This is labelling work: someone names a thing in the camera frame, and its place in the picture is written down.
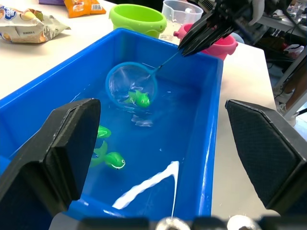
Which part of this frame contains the beige snack bag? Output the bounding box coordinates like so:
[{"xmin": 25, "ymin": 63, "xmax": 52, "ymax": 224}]
[{"xmin": 0, "ymin": 6, "xmax": 72, "ymax": 44}]

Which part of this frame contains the orange chips bag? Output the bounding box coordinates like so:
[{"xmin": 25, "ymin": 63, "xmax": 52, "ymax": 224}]
[{"xmin": 63, "ymin": 0, "xmax": 107, "ymax": 19}]

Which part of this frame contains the green plastic bucket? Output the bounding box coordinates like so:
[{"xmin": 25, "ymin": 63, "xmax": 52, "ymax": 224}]
[{"xmin": 109, "ymin": 4, "xmax": 168, "ymax": 39}]

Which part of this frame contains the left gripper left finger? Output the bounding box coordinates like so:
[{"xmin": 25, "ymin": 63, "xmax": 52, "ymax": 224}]
[{"xmin": 0, "ymin": 97, "xmax": 101, "ymax": 230}]

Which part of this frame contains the clear plastic measuring cup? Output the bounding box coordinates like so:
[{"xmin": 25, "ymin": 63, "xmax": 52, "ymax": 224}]
[{"xmin": 161, "ymin": 0, "xmax": 204, "ymax": 42}]

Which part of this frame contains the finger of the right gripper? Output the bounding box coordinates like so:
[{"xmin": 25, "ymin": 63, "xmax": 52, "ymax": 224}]
[
  {"xmin": 181, "ymin": 25, "xmax": 235, "ymax": 58},
  {"xmin": 178, "ymin": 9, "xmax": 231, "ymax": 51}
]

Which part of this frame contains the white sneaker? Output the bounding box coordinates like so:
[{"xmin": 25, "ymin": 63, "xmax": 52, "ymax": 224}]
[{"xmin": 275, "ymin": 103, "xmax": 298, "ymax": 127}]

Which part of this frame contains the blue plastic tub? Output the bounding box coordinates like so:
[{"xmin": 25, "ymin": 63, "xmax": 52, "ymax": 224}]
[{"xmin": 0, "ymin": 27, "xmax": 225, "ymax": 230}]

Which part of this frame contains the white cluttered desk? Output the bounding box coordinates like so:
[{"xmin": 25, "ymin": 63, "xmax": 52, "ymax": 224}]
[{"xmin": 260, "ymin": 13, "xmax": 307, "ymax": 44}]

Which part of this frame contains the pink plastic bucket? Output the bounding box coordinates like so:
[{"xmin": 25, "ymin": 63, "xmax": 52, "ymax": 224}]
[{"xmin": 173, "ymin": 23, "xmax": 239, "ymax": 62}]

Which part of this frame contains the small blue fishing net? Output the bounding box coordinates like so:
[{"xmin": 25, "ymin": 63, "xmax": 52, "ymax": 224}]
[{"xmin": 105, "ymin": 49, "xmax": 187, "ymax": 109}]

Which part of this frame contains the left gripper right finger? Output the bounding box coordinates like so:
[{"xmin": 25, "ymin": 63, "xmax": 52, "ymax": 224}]
[{"xmin": 224, "ymin": 99, "xmax": 307, "ymax": 215}]

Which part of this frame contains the green toy fish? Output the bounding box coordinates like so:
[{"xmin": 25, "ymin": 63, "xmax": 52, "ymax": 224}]
[
  {"xmin": 97, "ymin": 125, "xmax": 112, "ymax": 139},
  {"xmin": 91, "ymin": 140, "xmax": 127, "ymax": 172},
  {"xmin": 124, "ymin": 89, "xmax": 152, "ymax": 108}
]

